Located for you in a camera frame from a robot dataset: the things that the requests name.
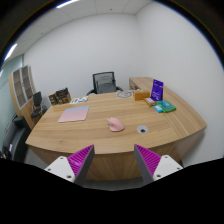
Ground white sticker sheet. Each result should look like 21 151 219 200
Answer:
69 96 89 105

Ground small yellow box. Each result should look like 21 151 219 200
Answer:
143 97 157 107

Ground small brown printed carton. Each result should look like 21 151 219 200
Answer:
48 92 58 106

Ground pink and blue mouse pad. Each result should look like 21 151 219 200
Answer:
57 105 91 124

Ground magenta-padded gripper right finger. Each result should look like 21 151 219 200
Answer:
133 143 184 185

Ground small blue box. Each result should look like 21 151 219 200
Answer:
153 104 165 114

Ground purple standing sign card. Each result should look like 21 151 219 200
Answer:
150 79 165 102

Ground grey backpack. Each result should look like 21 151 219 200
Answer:
96 75 116 94

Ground long ceiling light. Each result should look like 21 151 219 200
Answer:
3 43 18 62
55 0 80 9

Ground pink computer mouse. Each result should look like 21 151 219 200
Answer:
106 116 126 133

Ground green flat box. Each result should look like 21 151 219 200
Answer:
156 100 177 113

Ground wooden side cabinet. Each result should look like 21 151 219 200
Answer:
128 76 154 92

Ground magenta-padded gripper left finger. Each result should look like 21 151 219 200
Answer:
44 144 96 187

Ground black padded armchair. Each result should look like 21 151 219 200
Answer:
1 114 33 163

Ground grey desk cable grommet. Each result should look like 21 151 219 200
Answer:
136 124 149 134

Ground small black swivel chair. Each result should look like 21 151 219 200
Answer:
30 91 48 118

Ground black mesh office chair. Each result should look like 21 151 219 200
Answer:
87 71 124 96

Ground orange-brown cardboard box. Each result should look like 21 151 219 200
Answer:
134 89 151 101

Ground wooden shelf unit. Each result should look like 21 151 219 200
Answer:
8 64 38 129

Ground large brown printed carton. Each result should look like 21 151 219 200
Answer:
55 87 72 105

